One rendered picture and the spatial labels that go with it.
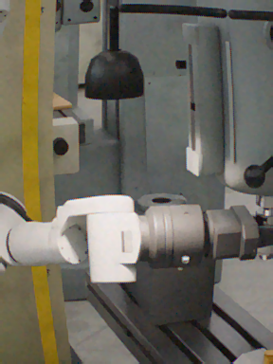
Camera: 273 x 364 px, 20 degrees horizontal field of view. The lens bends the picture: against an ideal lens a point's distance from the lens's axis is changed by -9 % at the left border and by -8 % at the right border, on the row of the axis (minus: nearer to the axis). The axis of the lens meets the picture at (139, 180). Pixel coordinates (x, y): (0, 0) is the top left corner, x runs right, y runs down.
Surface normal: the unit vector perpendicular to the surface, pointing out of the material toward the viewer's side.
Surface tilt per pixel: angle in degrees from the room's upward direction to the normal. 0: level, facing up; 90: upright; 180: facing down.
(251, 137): 90
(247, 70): 90
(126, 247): 67
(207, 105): 90
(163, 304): 90
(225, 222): 1
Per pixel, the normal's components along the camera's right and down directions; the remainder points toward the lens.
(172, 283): 0.25, 0.27
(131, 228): 0.10, -0.12
